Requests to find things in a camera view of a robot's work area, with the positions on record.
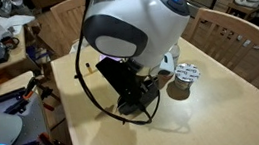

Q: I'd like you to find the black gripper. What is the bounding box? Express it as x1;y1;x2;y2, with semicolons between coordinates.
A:
96;58;146;101

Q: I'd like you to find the small dark navy pouch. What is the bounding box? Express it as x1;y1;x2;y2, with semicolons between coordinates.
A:
117;77;158;115

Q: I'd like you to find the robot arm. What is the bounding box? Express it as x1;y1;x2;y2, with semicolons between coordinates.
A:
82;0;190;106

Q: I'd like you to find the white bag on chair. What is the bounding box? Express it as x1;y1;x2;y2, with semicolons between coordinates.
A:
69;39;83;53

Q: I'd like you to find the wooden chair behind table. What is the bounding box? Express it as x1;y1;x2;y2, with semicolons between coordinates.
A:
51;0;86;51

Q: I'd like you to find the wooden chair right side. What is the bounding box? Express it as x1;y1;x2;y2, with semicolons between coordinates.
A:
186;8;259;82

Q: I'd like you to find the purple tissue packet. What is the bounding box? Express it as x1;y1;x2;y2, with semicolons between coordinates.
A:
99;54;120;61

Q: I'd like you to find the small amber vial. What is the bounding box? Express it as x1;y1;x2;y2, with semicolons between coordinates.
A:
85;63;93;74

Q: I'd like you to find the clear plastic water bottle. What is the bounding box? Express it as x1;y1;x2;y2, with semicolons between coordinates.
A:
159;44;180;77

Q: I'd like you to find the foil-lidded cup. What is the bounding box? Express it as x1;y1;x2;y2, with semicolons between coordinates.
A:
175;63;201;90

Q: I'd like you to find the orange black clamp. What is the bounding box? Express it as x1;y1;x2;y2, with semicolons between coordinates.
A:
23;77;60;102

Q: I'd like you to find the side wooden desk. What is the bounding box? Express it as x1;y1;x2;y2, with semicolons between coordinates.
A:
0;26;39;76

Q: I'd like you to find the white paper on desk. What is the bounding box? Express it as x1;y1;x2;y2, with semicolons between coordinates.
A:
0;15;36;34

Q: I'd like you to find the low wooden shoe rack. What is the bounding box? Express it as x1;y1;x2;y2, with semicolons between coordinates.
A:
226;3;259;21

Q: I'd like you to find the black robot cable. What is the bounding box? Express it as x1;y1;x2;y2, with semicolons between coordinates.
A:
64;0;164;134

